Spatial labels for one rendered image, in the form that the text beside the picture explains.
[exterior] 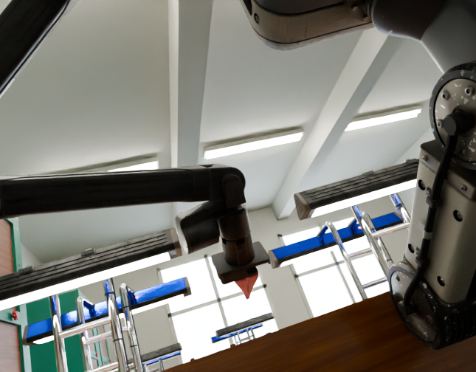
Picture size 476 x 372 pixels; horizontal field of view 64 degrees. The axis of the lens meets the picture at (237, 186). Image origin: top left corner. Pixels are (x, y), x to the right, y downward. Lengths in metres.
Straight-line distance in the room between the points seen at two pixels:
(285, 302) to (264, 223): 1.37
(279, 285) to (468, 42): 6.01
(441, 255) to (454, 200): 0.09
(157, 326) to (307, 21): 5.69
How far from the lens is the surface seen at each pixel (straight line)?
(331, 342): 0.68
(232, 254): 0.69
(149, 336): 6.05
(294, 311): 6.35
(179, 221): 0.64
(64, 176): 0.60
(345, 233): 1.70
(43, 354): 3.81
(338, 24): 0.61
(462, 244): 0.49
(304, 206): 1.06
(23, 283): 1.07
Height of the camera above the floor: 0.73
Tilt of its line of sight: 24 degrees up
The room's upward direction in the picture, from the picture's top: 20 degrees counter-clockwise
